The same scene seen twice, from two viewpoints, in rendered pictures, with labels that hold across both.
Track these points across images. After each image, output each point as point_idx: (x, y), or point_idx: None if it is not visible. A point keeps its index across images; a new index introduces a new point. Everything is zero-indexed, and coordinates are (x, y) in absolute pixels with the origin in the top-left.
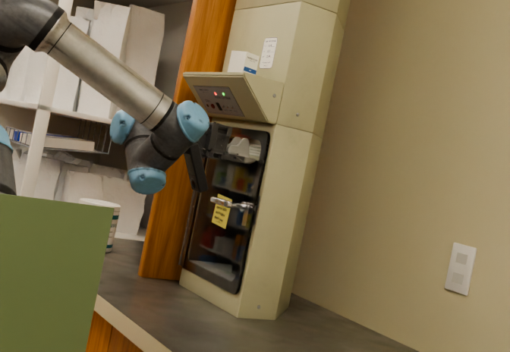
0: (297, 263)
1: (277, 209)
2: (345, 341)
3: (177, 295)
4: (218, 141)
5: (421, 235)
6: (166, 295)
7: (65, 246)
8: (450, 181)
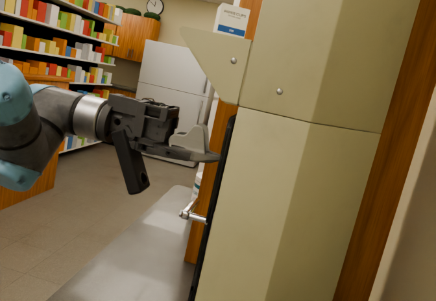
0: (385, 287)
1: (242, 235)
2: None
3: (172, 300)
4: (152, 128)
5: None
6: (155, 298)
7: None
8: None
